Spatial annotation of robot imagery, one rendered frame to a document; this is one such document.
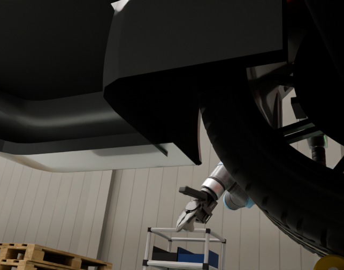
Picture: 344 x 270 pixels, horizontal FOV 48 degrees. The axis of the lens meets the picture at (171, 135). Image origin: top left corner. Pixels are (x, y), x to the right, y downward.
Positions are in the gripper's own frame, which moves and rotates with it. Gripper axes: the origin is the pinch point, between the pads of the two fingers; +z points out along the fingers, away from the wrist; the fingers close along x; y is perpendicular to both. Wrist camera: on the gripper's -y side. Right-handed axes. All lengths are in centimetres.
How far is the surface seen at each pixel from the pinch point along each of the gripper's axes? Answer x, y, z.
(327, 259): -92, -31, 19
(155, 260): 127, 75, -15
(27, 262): 216, 30, 42
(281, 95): -64, -36, -20
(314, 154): -59, -14, -23
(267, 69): -73, -48, -11
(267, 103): -71, -42, -8
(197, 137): -57, -43, 2
